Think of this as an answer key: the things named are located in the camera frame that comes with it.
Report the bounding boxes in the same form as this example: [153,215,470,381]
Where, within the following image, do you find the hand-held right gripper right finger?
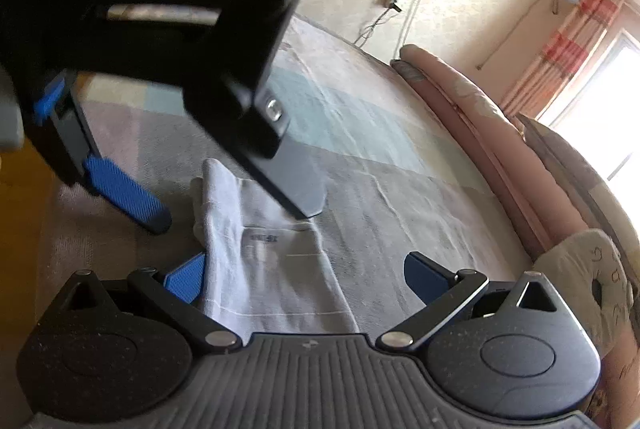
[375,251,558,353]

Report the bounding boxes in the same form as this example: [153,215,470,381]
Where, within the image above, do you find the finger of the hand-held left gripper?
[181,73,327,221]
[29,73,172,236]

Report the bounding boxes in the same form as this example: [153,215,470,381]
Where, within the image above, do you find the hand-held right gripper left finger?
[60,253,242,353]

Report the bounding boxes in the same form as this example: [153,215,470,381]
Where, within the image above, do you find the light grey printed pants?
[190,158,361,340]

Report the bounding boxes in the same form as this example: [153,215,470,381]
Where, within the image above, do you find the pink rolled quilt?
[390,44,640,420]

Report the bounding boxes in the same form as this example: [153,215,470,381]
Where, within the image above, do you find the grey cat face cushion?
[532,229,640,360]

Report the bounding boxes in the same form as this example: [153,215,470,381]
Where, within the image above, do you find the pink plaid curtain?
[500,0,628,124]

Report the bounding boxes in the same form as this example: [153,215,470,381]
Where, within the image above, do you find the white cable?
[352,0,427,56]

